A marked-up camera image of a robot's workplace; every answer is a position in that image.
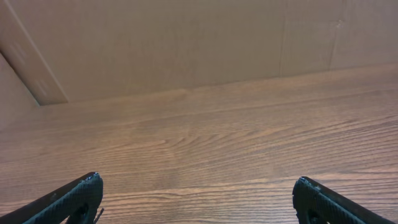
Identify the cardboard backdrop panel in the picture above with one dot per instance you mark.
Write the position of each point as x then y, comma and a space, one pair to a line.
83, 60

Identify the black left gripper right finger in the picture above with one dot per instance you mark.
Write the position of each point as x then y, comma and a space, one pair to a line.
316, 204

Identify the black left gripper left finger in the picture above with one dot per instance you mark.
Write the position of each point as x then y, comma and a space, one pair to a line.
74, 203

